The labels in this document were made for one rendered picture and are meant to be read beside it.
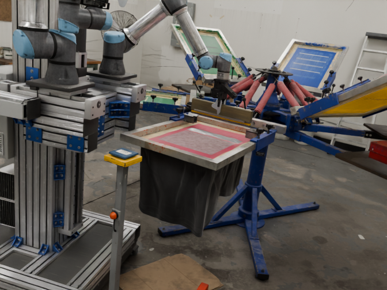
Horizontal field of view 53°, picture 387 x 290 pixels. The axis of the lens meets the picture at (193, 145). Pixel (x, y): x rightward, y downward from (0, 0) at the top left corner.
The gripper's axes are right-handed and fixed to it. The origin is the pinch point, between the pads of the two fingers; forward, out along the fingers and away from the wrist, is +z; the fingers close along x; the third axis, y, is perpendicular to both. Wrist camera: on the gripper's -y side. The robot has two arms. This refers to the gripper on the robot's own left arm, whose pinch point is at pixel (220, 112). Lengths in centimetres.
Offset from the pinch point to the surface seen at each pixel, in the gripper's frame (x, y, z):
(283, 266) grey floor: -39, -49, 109
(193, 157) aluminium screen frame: 58, -16, 11
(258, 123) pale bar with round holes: -23.4, -16.9, 7.1
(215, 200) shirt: 37, -21, 40
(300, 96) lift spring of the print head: -75, -28, -8
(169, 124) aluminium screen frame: 16.6, 25.4, 11.2
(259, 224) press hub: -84, -13, 108
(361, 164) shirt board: -17, -84, 14
